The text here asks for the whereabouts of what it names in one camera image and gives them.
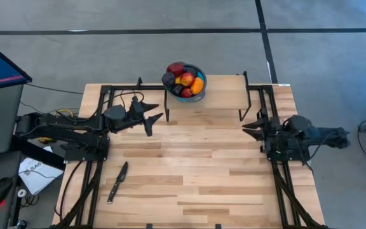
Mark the wooden riser shelf black legs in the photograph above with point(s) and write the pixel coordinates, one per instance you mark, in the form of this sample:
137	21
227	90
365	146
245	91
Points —
227	95

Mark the black edge bracket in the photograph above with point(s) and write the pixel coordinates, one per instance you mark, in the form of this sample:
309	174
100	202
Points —
218	226
149	226

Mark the large dark purple fruit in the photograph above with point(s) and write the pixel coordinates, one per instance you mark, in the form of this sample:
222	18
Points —
168	79

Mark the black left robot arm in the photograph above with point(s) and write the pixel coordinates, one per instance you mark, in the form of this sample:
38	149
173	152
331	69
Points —
62	124

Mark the small dark plum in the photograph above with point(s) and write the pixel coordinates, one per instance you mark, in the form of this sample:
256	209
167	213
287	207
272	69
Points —
192	70

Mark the red pomegranate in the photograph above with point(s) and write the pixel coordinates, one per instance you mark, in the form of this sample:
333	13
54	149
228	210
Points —
175	68
186	93

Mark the white booklet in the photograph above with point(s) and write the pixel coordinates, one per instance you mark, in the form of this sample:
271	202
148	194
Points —
40	178

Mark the yellow fruit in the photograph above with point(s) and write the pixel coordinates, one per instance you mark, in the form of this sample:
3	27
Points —
178	80

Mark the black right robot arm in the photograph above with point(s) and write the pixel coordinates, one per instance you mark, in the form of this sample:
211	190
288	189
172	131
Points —
322	135

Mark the yellow tool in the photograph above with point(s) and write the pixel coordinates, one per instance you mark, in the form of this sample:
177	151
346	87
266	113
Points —
46	140

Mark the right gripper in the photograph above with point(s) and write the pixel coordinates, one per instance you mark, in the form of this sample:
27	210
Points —
273	133

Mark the black round knob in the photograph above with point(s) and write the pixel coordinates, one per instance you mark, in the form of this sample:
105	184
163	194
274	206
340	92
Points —
21	224

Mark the red yellow apple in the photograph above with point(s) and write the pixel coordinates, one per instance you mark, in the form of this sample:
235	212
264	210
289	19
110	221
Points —
187	79

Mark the black aluminium table frame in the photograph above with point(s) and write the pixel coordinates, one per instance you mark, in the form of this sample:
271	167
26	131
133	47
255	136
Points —
126	86

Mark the orange fruit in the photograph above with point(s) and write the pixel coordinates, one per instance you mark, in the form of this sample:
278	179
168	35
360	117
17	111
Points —
197	86

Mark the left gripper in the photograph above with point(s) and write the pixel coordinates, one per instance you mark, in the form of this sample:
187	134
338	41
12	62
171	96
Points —
135	113

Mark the black knife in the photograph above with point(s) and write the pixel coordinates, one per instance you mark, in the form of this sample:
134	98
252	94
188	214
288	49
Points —
119	178

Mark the dark avocado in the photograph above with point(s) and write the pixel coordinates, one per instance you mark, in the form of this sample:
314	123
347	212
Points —
177	90

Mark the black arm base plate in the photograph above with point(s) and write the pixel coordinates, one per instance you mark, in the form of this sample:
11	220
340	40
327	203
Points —
75	154
297	156

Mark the white tape roll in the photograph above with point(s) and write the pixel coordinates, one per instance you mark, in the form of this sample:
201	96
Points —
18	193

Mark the blue grey collapsible bowl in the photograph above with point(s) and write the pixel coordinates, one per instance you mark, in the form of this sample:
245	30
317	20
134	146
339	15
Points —
201	96

